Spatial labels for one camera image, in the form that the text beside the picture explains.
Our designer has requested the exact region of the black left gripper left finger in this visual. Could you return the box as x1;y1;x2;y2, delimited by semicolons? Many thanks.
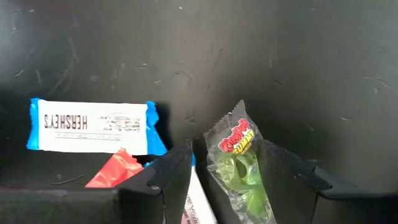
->
0;138;194;224

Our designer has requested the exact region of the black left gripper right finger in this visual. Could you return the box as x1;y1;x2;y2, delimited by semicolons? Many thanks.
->
255;139;398;224

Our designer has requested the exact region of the white blue Hershey's bar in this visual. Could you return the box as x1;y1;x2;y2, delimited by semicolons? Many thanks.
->
143;154;219;224
26;97;169;156

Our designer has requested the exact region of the green gummy ring packet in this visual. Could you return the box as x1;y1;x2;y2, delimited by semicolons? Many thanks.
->
203;99;278;224

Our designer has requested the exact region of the red Skittles packet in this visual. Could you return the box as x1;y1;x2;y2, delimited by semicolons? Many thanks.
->
84;147;146;189

